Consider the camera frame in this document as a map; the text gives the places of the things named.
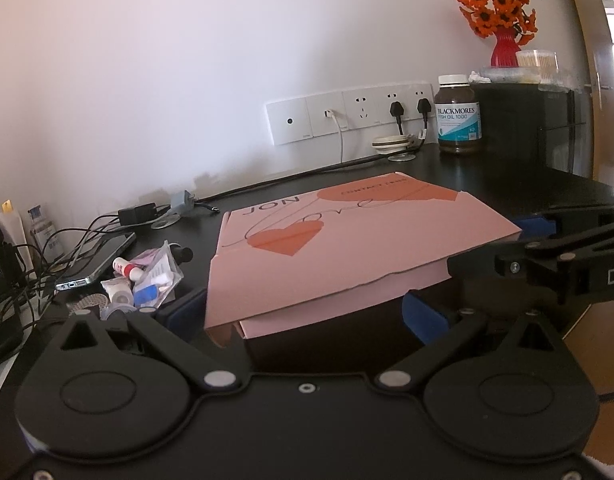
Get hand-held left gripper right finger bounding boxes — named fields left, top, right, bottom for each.
left=377, top=290, right=556, bottom=392

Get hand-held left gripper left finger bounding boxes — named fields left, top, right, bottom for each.
left=59, top=287, right=241, bottom=392

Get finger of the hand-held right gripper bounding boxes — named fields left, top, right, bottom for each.
left=511, top=201, right=614, bottom=241
left=446, top=220, right=614, bottom=306

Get pink cardboard box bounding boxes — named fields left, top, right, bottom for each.
left=204, top=172, right=524, bottom=351

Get black desktop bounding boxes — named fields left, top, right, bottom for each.
left=0, top=142, right=614, bottom=401

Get clear plastic toiletry pouch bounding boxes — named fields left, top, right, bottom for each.
left=99, top=240, right=185, bottom=311

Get red white lip balm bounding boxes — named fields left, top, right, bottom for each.
left=113, top=257, right=144, bottom=281

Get white cream tube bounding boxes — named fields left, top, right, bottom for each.
left=101, top=278, right=135, bottom=306

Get black storage cabinet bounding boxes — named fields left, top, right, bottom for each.
left=469, top=80, right=595, bottom=178

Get round mesh disc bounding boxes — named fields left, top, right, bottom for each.
left=67, top=294, right=110, bottom=313

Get silver edged smartphone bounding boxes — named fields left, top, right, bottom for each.
left=54, top=231, right=138, bottom=292

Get grey power adapter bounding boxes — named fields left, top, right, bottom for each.
left=169, top=190, right=198, bottom=213

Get black power adapter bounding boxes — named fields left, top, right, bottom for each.
left=118, top=202, right=158, bottom=226

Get brown supplement bottle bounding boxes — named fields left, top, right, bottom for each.
left=433, top=74, right=482, bottom=156

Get clear plastic containers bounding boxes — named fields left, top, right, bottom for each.
left=469, top=50, right=588, bottom=92

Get small clear bottle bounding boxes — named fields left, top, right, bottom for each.
left=27, top=203, right=60, bottom=256

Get red vase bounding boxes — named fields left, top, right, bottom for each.
left=490, top=27, right=522, bottom=68

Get black portable monitor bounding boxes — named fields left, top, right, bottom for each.
left=0, top=220, right=25, bottom=366

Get white bottle with yellow cap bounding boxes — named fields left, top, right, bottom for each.
left=0, top=200, right=30, bottom=281

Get tangle of black cables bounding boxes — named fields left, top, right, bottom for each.
left=7, top=205, right=172, bottom=311

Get wooden door frame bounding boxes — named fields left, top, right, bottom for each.
left=562, top=0, right=614, bottom=186

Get white charger cable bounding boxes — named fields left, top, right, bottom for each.
left=324, top=110, right=348, bottom=163

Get white wall socket panel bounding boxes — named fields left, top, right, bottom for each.
left=265, top=81, right=435, bottom=146

